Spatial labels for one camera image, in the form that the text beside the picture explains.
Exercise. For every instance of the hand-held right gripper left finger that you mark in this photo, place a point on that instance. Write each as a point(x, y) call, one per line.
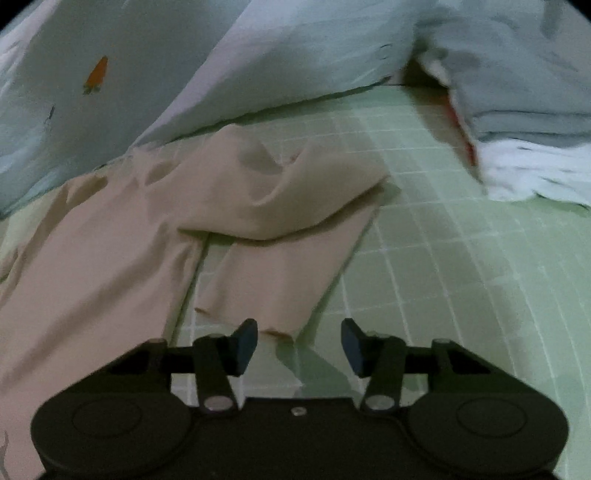
point(247, 344)

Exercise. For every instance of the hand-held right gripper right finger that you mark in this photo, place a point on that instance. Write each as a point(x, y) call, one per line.
point(352, 346)

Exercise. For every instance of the beige garment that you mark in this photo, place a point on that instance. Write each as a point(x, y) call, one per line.
point(115, 254)

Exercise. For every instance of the green checked bed sheet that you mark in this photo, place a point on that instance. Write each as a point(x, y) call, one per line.
point(438, 277)

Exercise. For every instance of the white cloth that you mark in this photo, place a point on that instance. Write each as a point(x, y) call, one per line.
point(521, 170)

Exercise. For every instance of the beige cloth with red edge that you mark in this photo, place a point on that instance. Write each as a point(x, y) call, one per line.
point(455, 106)

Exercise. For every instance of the light blue carrot print quilt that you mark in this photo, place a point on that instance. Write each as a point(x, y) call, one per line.
point(138, 69)

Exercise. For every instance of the grey and white folded blanket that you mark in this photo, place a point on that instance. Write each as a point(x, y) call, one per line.
point(521, 69)

